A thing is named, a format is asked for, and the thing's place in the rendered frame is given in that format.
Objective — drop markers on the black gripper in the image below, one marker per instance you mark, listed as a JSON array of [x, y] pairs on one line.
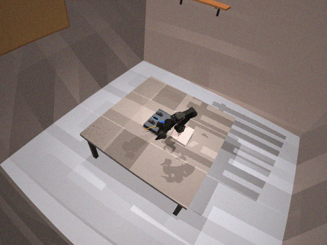
[[162, 133]]

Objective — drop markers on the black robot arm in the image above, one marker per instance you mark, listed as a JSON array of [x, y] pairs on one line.
[[179, 120]]

